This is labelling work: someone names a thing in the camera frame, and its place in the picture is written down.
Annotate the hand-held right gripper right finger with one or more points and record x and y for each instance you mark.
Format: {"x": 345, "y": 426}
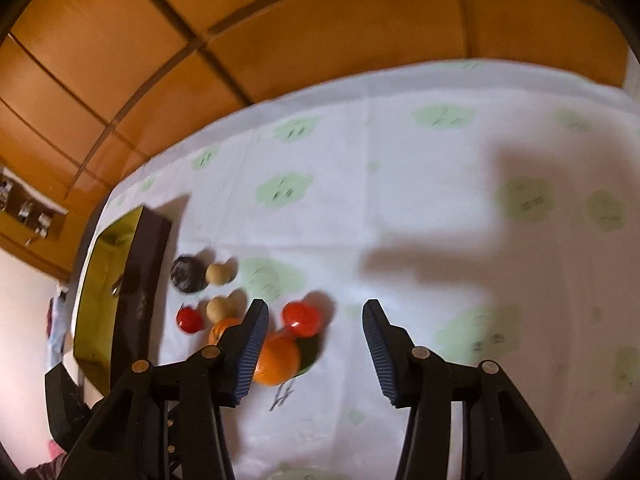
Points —
{"x": 377, "y": 355}

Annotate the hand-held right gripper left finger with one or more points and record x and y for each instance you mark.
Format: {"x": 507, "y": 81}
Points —
{"x": 252, "y": 355}

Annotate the large orange with green leaf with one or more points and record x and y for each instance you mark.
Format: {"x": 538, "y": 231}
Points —
{"x": 280, "y": 360}

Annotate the large red tomato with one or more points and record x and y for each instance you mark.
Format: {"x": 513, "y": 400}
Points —
{"x": 301, "y": 319}

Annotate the beige round fruit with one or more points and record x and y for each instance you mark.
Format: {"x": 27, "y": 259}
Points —
{"x": 219, "y": 273}
{"x": 217, "y": 309}

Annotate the dark brown round fruit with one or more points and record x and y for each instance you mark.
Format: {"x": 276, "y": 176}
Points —
{"x": 189, "y": 275}

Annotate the gold metal tin box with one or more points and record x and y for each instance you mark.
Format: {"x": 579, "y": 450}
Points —
{"x": 100, "y": 285}

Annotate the small orange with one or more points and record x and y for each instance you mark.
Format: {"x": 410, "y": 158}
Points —
{"x": 220, "y": 331}

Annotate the small red tomato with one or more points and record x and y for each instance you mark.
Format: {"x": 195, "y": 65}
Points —
{"x": 189, "y": 320}

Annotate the hanging clothes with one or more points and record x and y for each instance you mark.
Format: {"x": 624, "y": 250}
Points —
{"x": 56, "y": 330}

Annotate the white green-printed tablecloth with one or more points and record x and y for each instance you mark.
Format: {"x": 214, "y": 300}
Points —
{"x": 400, "y": 185}

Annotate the wooden panelled cabinet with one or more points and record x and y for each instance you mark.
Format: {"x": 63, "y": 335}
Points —
{"x": 300, "y": 10}

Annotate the wooden wall shelf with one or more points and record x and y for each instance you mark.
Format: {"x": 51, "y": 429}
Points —
{"x": 30, "y": 210}

